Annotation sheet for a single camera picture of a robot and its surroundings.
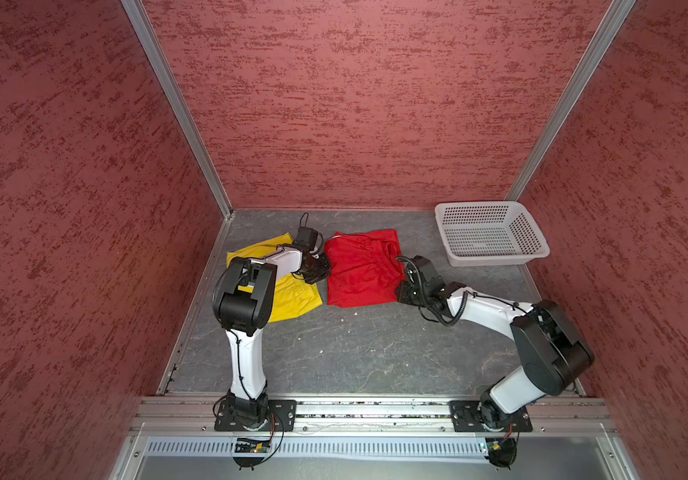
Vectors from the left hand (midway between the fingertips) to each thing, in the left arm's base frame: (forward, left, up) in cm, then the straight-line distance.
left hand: (332, 276), depth 101 cm
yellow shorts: (-9, +12, +3) cm, 15 cm away
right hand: (-9, -22, +3) cm, 24 cm away
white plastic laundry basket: (+21, -60, 0) cm, 64 cm away
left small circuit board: (-48, +17, -3) cm, 51 cm away
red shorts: (0, -11, +4) cm, 12 cm away
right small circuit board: (-48, -45, -3) cm, 66 cm away
